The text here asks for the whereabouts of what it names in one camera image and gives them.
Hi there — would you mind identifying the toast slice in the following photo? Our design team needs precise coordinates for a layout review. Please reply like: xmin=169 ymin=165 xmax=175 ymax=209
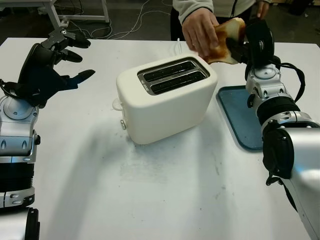
xmin=204 ymin=17 xmax=247 ymax=65

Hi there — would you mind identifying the grey metal workbench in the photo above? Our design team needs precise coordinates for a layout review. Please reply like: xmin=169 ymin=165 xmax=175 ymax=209
xmin=0 ymin=0 xmax=111 ymax=29

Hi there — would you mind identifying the white cable on floor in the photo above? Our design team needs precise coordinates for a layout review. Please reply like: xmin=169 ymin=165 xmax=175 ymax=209
xmin=67 ymin=0 xmax=174 ymax=41

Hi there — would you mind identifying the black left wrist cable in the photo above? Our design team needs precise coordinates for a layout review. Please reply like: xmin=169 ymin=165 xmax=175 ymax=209
xmin=0 ymin=78 xmax=16 ymax=99

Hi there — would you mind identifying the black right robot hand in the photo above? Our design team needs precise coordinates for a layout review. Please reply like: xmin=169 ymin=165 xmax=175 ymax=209
xmin=226 ymin=19 xmax=276 ymax=65

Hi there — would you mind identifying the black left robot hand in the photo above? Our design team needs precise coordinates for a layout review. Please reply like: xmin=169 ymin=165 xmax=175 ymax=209
xmin=18 ymin=27 xmax=97 ymax=92

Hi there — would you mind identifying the person's right hand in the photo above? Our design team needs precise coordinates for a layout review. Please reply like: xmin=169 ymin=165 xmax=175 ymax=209
xmin=181 ymin=10 xmax=220 ymax=58

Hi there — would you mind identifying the white toaster power cord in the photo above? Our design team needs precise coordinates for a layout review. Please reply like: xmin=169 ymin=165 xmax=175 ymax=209
xmin=172 ymin=37 xmax=182 ymax=57

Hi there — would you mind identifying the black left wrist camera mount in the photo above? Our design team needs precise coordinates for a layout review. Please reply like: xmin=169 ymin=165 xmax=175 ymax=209
xmin=3 ymin=79 xmax=49 ymax=109

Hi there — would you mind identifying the person's left hand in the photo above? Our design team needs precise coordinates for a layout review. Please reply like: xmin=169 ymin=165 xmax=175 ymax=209
xmin=256 ymin=0 xmax=270 ymax=20

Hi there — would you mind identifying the white two-slot toaster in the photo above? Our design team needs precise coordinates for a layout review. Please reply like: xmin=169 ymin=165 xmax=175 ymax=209
xmin=116 ymin=55 xmax=218 ymax=146

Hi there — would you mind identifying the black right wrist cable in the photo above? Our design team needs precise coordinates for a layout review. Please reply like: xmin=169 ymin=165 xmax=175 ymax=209
xmin=271 ymin=56 xmax=306 ymax=106

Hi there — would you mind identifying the person's right forearm sleeve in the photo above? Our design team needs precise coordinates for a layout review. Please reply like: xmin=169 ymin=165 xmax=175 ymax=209
xmin=172 ymin=0 xmax=215 ymax=25

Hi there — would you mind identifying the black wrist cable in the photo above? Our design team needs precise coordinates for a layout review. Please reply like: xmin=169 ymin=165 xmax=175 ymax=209
xmin=271 ymin=56 xmax=306 ymax=106
xmin=0 ymin=78 xmax=16 ymax=99

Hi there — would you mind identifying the person in white fleece jacket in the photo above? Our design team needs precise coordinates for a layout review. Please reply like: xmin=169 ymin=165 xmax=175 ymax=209
xmin=170 ymin=0 xmax=259 ymax=41

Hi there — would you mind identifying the blue plastic tray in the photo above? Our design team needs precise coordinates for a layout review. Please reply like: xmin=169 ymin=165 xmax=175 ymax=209
xmin=216 ymin=85 xmax=265 ymax=151

